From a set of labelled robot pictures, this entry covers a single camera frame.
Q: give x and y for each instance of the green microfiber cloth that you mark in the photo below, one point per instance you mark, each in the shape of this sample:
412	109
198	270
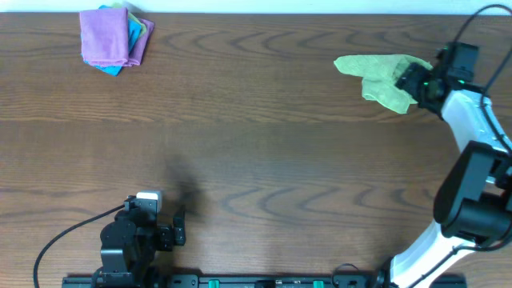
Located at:
379	74

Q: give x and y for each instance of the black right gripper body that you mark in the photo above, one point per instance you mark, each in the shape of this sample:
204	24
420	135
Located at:
418	82

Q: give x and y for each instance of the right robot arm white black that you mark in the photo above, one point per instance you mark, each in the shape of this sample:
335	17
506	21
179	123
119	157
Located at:
472	208

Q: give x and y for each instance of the folded yellow-green cloth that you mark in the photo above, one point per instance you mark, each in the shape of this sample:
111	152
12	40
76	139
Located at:
143	28

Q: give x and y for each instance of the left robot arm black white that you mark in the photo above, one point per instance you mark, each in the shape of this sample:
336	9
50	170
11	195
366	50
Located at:
131	241

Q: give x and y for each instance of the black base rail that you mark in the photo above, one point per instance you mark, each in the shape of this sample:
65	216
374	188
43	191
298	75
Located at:
194	281

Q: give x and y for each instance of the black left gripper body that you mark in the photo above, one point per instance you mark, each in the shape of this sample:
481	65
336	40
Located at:
164	238

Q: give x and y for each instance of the folded purple cloth underneath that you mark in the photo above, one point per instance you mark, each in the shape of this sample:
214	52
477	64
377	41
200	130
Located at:
137	45

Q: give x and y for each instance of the folded blue cloth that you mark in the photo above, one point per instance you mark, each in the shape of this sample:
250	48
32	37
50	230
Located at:
135	34

